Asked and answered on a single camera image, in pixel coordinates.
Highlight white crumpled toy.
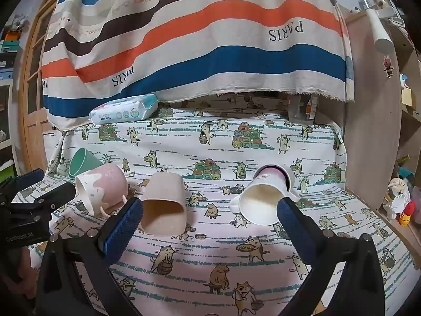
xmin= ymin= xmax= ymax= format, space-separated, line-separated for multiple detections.
xmin=383 ymin=177 xmax=412 ymax=221

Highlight wooden shelf unit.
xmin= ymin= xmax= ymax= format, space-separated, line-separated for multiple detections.
xmin=316 ymin=0 xmax=421 ymax=231

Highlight cartoon bear sticker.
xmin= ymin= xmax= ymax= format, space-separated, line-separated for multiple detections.
xmin=382 ymin=54 xmax=395 ymax=79

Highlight small packets under cloth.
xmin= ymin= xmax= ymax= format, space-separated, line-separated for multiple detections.
xmin=288 ymin=94 xmax=319 ymax=121

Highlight pink and white cup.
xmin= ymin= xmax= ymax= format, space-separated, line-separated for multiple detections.
xmin=75 ymin=164 xmax=129 ymax=218

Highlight wooden door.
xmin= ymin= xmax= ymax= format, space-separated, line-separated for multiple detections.
xmin=20 ymin=0 xmax=71 ymax=172

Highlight cat print bed sheet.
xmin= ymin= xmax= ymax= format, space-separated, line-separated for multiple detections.
xmin=29 ymin=94 xmax=421 ymax=316

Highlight white cup with purple outside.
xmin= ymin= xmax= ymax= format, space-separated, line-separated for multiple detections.
xmin=229 ymin=165 xmax=301 ymax=227

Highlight white handheld vacuum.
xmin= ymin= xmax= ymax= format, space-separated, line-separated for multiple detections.
xmin=365 ymin=0 xmax=407 ymax=55

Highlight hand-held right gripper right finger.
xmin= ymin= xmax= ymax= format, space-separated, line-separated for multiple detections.
xmin=276 ymin=197 xmax=387 ymax=316

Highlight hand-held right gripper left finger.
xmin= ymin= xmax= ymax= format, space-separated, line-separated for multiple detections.
xmin=34 ymin=197 xmax=144 ymax=316

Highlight stack of storage boxes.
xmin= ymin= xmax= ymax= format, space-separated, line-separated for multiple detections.
xmin=0 ymin=26 xmax=25 ymax=83

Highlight striped cloth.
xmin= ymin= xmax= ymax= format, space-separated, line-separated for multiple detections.
xmin=41 ymin=0 xmax=356 ymax=130

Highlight beige cup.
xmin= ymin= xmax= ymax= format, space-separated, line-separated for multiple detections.
xmin=140 ymin=173 xmax=189 ymax=236

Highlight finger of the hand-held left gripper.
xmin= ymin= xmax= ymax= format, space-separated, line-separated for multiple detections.
xmin=11 ymin=182 xmax=76 ymax=220
xmin=0 ymin=169 xmax=45 ymax=201

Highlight red and yellow toy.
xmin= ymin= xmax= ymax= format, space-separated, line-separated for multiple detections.
xmin=397 ymin=201 xmax=417 ymax=227

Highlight green cup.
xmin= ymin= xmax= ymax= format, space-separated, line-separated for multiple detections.
xmin=68 ymin=147 xmax=103 ymax=179

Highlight baby wipes pack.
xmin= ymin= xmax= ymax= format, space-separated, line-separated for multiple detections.
xmin=89 ymin=94 xmax=159 ymax=126

